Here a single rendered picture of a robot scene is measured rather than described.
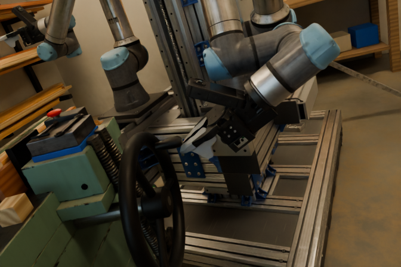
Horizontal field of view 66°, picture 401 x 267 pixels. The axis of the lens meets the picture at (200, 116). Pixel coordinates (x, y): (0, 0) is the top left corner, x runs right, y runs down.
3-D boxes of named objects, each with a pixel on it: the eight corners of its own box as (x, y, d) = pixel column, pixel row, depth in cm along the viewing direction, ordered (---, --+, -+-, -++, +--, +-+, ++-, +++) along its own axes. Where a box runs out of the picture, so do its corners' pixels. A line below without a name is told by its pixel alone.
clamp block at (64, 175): (104, 195, 57) (83, 154, 54) (40, 208, 60) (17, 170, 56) (126, 155, 71) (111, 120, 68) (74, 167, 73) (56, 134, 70)
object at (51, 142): (82, 151, 56) (68, 124, 54) (29, 164, 57) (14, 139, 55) (106, 122, 68) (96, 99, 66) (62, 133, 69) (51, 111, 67)
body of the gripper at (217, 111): (233, 155, 62) (281, 119, 57) (203, 129, 59) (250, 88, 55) (231, 136, 68) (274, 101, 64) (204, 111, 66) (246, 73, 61)
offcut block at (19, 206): (15, 212, 55) (5, 197, 53) (34, 207, 54) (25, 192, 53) (2, 227, 51) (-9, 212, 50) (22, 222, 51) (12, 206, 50)
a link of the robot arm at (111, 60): (105, 90, 123) (91, 58, 118) (119, 79, 135) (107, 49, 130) (131, 84, 120) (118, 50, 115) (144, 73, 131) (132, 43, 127)
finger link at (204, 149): (195, 173, 65) (227, 148, 62) (175, 157, 63) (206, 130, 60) (196, 164, 68) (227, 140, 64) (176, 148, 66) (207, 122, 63)
